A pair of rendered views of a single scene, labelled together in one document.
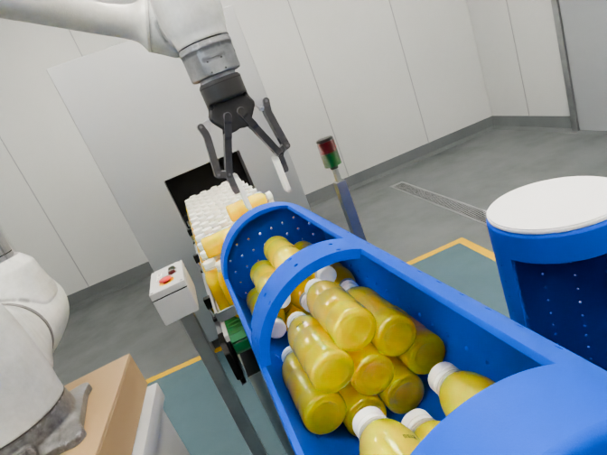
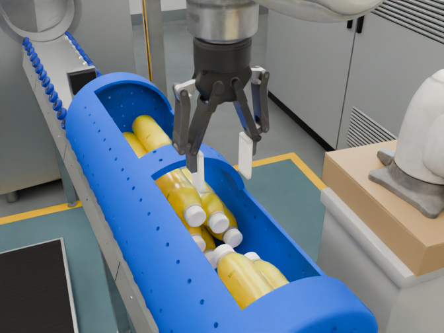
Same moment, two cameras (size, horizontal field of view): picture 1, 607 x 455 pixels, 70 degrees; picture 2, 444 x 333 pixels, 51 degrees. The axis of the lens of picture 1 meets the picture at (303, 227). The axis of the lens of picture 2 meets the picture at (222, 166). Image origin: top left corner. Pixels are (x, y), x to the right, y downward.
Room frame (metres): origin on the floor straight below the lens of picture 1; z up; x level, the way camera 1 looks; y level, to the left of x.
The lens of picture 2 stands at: (1.35, -0.12, 1.71)
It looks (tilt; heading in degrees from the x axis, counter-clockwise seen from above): 34 degrees down; 164
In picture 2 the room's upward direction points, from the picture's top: straight up
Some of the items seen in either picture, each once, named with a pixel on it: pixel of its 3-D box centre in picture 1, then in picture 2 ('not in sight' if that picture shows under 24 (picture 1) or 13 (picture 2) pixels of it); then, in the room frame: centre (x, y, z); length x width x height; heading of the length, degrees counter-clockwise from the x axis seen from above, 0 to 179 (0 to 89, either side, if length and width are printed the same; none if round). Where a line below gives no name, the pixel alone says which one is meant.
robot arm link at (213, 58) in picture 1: (211, 61); (222, 12); (0.80, 0.04, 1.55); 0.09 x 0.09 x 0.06
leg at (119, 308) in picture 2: not in sight; (113, 283); (0.05, -0.19, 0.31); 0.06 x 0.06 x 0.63; 12
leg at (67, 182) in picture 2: not in sight; (61, 160); (-0.92, -0.38, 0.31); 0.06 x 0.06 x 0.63; 12
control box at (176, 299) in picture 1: (173, 290); not in sight; (1.20, 0.42, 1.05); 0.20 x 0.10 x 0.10; 12
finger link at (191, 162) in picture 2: (284, 157); (185, 157); (0.81, -0.02, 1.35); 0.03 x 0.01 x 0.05; 101
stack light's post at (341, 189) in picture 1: (384, 308); not in sight; (1.51, -0.18, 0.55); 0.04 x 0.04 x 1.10; 12
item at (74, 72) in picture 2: not in sight; (84, 90); (-0.24, -0.17, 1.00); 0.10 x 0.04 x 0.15; 102
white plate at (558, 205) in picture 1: (553, 203); not in sight; (0.87, -0.53, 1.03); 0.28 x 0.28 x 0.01
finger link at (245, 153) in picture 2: (241, 191); (245, 156); (0.79, 0.08, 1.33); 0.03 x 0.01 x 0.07; 11
